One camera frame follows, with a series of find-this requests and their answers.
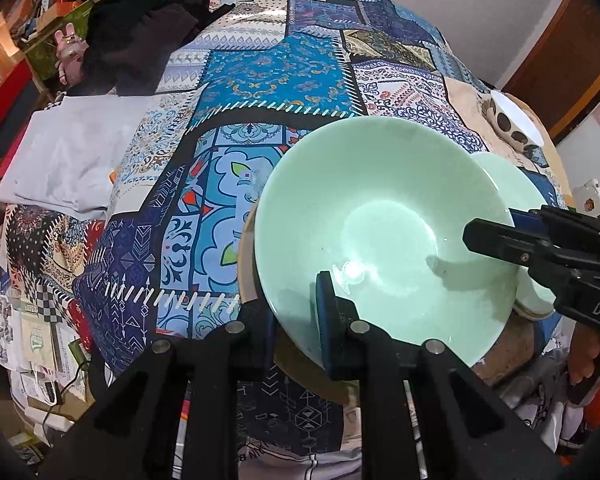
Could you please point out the green box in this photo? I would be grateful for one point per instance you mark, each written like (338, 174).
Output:
(55, 30)

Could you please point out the pink plush toy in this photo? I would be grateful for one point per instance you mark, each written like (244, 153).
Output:
(70, 55)

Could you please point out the black clothing pile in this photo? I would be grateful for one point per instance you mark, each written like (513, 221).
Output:
(140, 25)

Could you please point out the person's right hand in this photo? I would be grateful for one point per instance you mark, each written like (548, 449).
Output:
(582, 355)

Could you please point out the brown wooden door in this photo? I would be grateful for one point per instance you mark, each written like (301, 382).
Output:
(565, 60)

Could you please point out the white bowl with dark dots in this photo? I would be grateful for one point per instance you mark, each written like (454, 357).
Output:
(515, 120)

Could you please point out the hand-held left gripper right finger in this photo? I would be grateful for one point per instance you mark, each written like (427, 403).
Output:
(325, 320)

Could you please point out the light green bowl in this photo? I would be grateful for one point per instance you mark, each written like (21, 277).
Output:
(380, 200)

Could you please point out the red box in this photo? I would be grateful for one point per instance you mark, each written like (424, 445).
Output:
(5, 90)

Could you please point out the pile of papers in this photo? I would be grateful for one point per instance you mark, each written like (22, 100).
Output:
(35, 340)

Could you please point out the white power adapter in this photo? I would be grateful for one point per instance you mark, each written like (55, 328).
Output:
(48, 391)

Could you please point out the white printed cloth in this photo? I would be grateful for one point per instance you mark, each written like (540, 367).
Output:
(290, 460)

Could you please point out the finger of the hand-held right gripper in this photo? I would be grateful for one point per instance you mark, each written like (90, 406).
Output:
(560, 220)
(510, 242)

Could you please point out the blue patchwork tablecloth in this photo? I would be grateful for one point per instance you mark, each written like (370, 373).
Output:
(260, 80)

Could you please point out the small white device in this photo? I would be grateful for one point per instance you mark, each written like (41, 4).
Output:
(594, 197)

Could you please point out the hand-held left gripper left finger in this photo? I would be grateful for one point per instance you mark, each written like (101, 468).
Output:
(266, 335)

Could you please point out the large white plate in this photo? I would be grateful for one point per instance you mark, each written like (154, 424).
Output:
(247, 260)

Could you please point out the white folded cloth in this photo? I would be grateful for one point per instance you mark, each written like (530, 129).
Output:
(65, 155)

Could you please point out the light green plate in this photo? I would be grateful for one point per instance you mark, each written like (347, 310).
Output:
(515, 185)

